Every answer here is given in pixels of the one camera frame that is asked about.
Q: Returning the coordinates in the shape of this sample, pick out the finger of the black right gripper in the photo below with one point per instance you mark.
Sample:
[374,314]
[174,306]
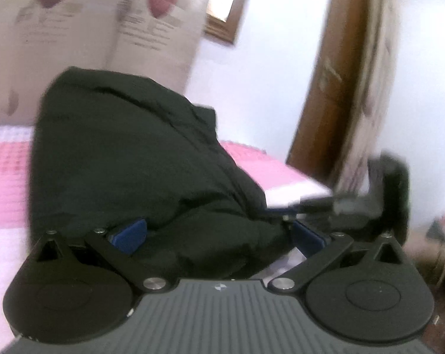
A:
[285,212]

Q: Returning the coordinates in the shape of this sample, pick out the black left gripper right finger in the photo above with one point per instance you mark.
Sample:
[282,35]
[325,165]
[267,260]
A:
[322,252]

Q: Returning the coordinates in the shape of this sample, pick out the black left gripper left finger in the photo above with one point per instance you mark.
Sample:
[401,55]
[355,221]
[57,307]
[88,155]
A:
[116,246]

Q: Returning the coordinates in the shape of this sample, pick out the black jacket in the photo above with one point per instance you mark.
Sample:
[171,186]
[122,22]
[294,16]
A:
[112,148]

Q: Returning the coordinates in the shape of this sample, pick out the brown wooden door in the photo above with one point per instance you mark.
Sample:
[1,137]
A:
[349,93]

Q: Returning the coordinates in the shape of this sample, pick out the pink purple checked bed blanket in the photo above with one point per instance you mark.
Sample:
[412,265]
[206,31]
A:
[282,185]

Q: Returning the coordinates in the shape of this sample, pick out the beige tulip print curtain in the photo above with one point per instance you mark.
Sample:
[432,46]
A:
[39,39]

